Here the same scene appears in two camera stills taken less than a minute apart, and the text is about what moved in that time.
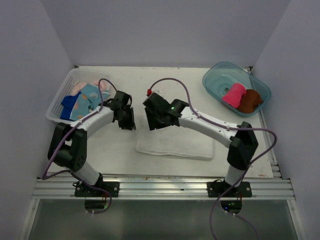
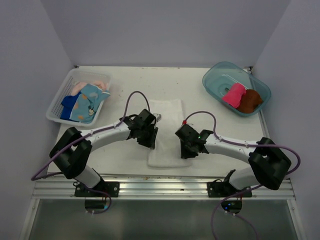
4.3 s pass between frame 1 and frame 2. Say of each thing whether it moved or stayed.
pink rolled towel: stayed
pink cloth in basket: stayed
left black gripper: moved
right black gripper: moved
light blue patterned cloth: stayed
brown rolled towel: stayed
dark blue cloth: stayed
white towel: moved
